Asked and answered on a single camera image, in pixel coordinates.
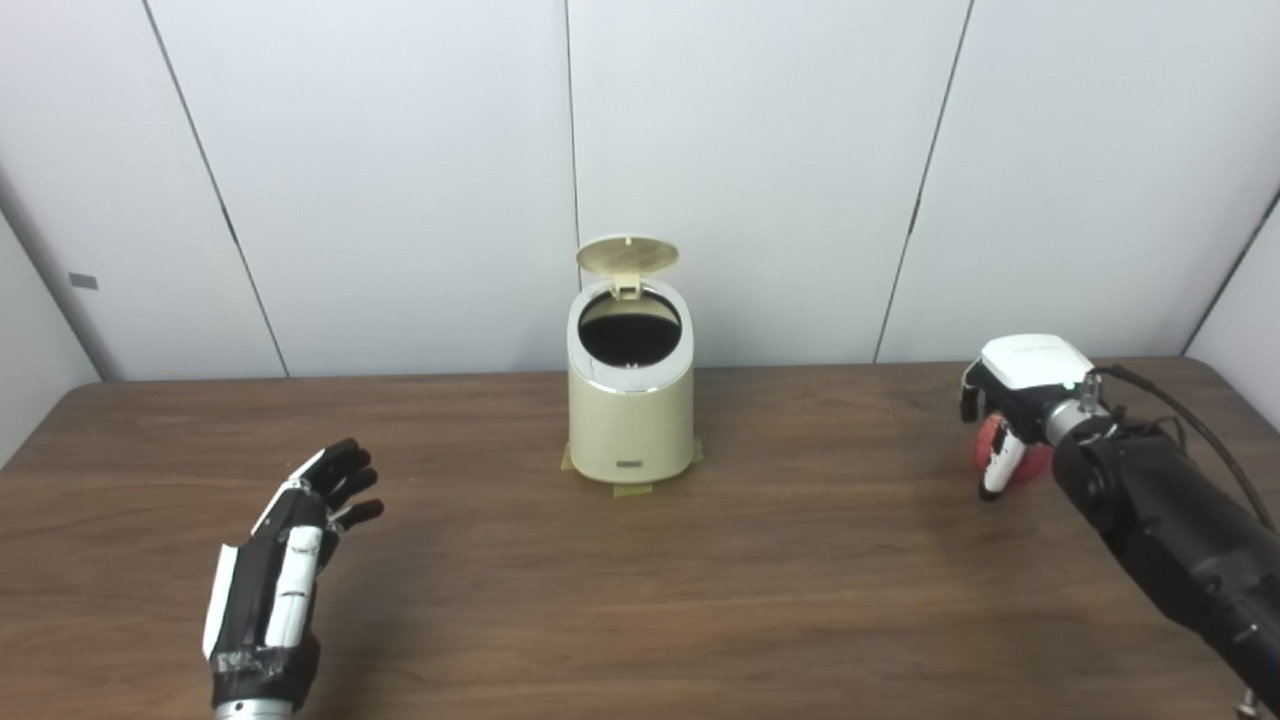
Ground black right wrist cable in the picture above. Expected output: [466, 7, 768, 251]
[1085, 364, 1280, 533]

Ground cream round bin lid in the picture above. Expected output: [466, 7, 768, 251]
[576, 235, 680, 301]

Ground cream-colored round bin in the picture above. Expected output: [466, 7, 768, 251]
[566, 278, 696, 485]

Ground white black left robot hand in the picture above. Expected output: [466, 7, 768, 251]
[202, 438, 385, 711]

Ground red apple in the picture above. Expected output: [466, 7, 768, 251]
[975, 412, 1054, 489]

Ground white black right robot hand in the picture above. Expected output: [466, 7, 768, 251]
[958, 334, 1097, 501]

